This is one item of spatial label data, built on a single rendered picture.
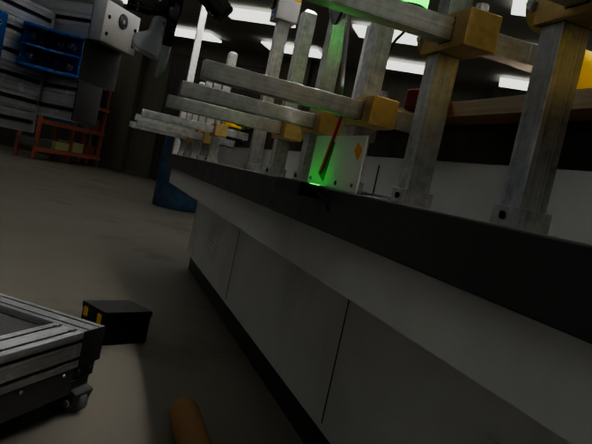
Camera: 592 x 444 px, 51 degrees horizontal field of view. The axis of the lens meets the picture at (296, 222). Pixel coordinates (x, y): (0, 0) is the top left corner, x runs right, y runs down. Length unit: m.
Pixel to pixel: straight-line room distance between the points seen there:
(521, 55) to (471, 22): 0.12
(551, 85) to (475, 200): 0.47
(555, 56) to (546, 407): 0.35
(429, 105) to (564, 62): 0.25
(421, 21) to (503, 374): 0.46
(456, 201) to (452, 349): 0.47
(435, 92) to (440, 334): 0.34
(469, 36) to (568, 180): 0.26
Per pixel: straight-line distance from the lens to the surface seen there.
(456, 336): 0.78
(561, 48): 0.72
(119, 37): 1.49
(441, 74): 0.93
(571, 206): 0.96
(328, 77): 1.39
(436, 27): 0.89
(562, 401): 0.64
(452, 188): 1.21
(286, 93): 1.05
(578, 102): 0.92
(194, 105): 1.52
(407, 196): 0.90
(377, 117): 1.07
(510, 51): 0.95
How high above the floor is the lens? 0.70
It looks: 4 degrees down
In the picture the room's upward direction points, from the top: 12 degrees clockwise
